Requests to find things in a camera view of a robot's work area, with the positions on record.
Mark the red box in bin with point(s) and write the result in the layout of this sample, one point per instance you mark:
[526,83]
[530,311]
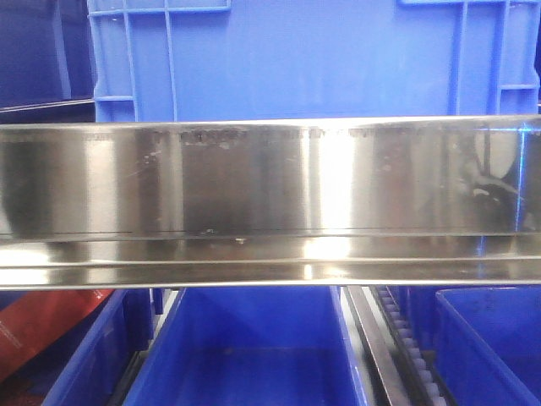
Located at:
[37,319]

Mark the blue bin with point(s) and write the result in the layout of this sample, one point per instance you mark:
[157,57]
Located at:
[251,346]
[488,345]
[84,366]

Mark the steel roller track divider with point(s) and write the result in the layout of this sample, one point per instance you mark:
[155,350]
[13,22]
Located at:
[393,368]

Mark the dark blue crate upper left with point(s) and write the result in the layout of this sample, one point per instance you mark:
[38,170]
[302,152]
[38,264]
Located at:
[45,52]

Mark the blue bin lower middle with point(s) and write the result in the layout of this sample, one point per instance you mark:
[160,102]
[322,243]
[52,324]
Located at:
[251,346]

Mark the blue bin lower right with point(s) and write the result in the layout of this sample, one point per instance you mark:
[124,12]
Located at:
[488,345]

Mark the blue bin lower left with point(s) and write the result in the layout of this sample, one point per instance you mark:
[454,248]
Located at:
[84,366]

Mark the blue crate on upper shelf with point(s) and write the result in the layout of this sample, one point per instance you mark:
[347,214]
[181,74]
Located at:
[163,61]

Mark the stainless steel shelf rail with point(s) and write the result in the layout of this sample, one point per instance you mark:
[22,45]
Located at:
[339,201]

